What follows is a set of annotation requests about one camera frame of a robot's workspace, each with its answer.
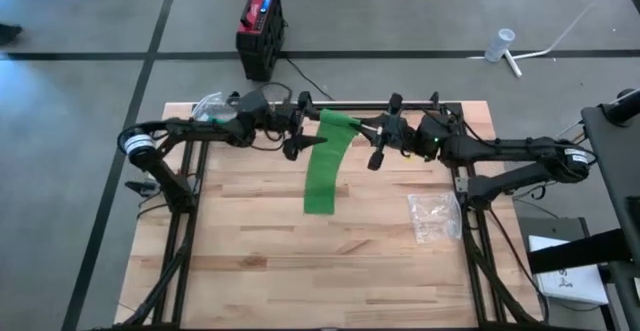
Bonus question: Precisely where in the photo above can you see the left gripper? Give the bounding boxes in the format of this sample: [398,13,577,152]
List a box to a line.
[272,92,330,161]

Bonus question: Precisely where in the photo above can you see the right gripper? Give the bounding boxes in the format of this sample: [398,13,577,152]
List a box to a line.
[357,93,417,171]

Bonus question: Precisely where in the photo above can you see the dark green bandage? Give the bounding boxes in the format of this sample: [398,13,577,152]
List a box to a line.
[303,109,362,216]

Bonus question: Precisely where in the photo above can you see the clear plastic bag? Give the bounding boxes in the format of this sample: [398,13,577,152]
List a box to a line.
[407,191,464,245]
[192,91,239,123]

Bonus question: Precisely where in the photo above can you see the red black power station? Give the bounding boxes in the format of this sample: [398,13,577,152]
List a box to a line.
[235,0,287,83]

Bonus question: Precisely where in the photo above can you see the translucent white plastic cup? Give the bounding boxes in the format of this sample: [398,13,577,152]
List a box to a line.
[483,27,517,64]

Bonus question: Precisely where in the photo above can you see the white lamp stand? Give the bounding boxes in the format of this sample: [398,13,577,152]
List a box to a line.
[467,0,606,80]

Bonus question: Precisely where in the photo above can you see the black side cart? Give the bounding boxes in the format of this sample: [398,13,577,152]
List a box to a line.
[527,88,640,331]

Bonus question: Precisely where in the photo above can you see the white cardboard box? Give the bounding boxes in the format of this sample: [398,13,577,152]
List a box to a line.
[528,233,611,306]

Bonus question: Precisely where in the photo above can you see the person's foot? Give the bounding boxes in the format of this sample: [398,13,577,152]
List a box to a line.
[0,22,24,43]

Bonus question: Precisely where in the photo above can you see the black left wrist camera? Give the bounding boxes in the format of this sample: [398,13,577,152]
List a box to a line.
[272,105,301,133]

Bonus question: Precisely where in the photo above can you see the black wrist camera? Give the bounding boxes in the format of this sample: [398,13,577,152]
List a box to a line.
[389,123,419,153]
[272,105,301,133]

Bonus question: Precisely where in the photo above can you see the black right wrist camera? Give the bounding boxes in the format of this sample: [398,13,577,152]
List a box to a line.
[389,123,419,153]

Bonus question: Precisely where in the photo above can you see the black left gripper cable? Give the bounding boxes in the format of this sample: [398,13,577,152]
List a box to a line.
[249,81,296,153]

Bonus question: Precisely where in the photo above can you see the black power cable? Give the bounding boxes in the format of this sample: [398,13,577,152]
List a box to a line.
[285,56,334,102]

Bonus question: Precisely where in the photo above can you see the black base cable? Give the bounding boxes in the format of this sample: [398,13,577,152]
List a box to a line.
[124,179,174,221]

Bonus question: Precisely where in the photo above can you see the black hooked floor cable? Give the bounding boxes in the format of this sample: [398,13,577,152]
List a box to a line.
[512,159,600,203]

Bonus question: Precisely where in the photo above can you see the coloured wire bundle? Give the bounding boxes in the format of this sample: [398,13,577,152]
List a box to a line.
[557,119,590,145]

